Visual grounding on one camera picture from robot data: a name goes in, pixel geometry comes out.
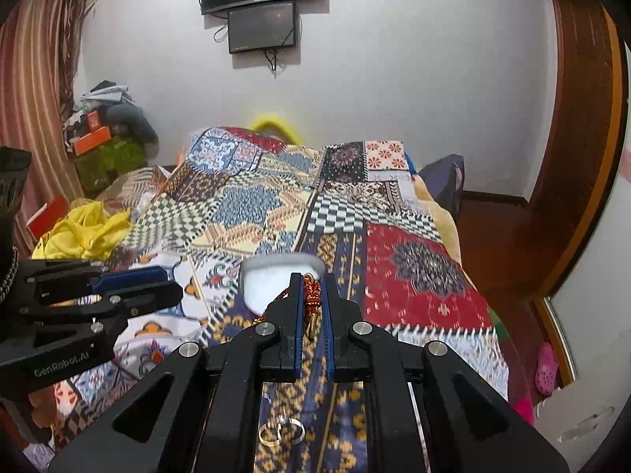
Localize red gold beaded bracelet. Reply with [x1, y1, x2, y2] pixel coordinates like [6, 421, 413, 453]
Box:
[253, 272, 324, 341]

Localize orange box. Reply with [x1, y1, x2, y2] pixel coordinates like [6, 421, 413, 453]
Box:
[73, 126, 111, 156]

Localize yellow cloth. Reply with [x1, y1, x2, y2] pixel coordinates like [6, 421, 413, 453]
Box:
[31, 201, 133, 261]

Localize striped pink curtain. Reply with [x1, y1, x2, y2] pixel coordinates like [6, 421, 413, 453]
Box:
[1, 0, 87, 257]

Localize purple jewelry tin white lining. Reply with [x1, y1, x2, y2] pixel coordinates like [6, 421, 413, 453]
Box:
[237, 252, 325, 316]

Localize colourful patchwork bedspread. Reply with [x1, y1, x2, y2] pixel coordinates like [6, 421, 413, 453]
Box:
[24, 127, 509, 471]

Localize small black wall screen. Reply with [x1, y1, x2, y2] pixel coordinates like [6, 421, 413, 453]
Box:
[228, 1, 297, 54]

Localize grey clothes pile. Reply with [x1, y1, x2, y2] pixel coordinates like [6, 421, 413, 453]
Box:
[78, 80, 159, 144]

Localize dark purple bag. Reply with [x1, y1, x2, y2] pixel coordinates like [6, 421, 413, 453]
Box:
[419, 154, 465, 219]

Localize yellow pillow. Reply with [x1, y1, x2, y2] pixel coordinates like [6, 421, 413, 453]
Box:
[248, 113, 304, 145]

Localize brown wooden door frame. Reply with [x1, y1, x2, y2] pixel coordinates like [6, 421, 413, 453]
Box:
[524, 0, 628, 300]

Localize pink croc sandal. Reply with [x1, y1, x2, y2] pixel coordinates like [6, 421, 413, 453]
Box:
[535, 343, 559, 397]

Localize black dangling cables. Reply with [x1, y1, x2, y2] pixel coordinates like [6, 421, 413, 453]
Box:
[263, 46, 284, 80]

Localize red box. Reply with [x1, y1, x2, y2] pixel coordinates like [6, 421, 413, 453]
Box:
[26, 196, 69, 242]

